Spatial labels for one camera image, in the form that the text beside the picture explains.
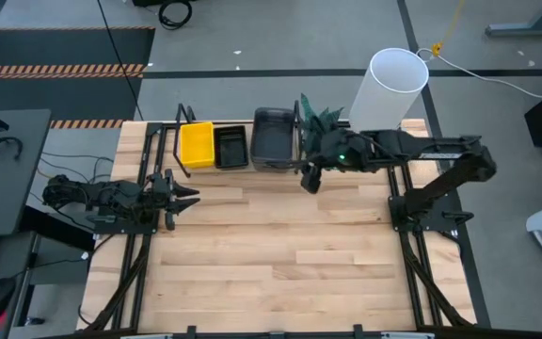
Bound low dark grey desk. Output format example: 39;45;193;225
0;230;42;339

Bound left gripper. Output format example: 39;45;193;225
146;168;202;233

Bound long black floor cable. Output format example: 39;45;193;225
95;0;146;121

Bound black slotted plastic basket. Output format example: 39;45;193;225
213;123;250;171

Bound white floor cable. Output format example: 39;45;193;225
415;46;542;100

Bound black hazard-striped floor mat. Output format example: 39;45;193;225
0;25;157;131

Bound coiled black cable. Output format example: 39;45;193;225
157;0;194;31

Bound grey translucent plastic bin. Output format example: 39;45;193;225
249;106;297;172

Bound yellow hanging cable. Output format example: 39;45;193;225
430;0;467;58

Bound black arm supply cables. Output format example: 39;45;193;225
34;149;116;186

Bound green plant in white pot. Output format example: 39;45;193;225
298;92;346;157

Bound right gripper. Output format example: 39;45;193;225
298;130;348;196

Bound yellow plastic basket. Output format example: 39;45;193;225
178;121;216;170

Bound grey metal table leg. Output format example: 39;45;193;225
484;0;542;39

